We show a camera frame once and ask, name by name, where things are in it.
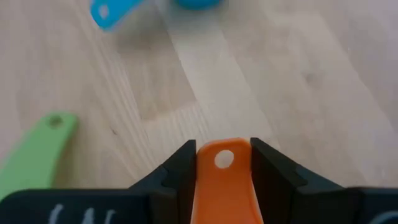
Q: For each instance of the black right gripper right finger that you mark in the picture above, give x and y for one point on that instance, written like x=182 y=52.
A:
x=280 y=186

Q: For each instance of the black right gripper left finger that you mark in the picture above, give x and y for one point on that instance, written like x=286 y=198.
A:
x=174 y=186

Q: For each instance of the orange measuring cup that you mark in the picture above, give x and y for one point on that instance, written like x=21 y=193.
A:
x=224 y=193

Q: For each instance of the green measuring cup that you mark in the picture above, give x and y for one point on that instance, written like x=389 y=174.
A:
x=34 y=155

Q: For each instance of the light blue measuring cup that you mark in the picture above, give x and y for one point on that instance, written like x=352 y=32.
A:
x=115 y=12

